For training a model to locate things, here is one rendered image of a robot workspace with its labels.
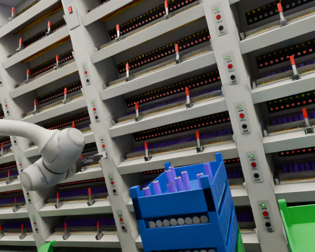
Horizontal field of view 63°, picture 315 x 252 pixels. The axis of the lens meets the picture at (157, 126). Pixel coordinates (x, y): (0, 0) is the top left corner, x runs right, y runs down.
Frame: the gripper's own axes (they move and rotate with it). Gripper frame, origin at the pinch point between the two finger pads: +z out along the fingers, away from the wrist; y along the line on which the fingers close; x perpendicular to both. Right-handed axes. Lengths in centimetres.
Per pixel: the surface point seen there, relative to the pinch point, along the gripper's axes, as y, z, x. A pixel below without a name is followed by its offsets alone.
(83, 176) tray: -19.4, 4.8, -9.5
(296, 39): 94, 24, 29
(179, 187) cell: 58, -38, -9
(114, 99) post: 4.8, 15.7, 27.2
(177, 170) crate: 48, -17, -9
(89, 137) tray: -8.4, 4.7, 10.2
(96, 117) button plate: 0.5, 3.6, 19.5
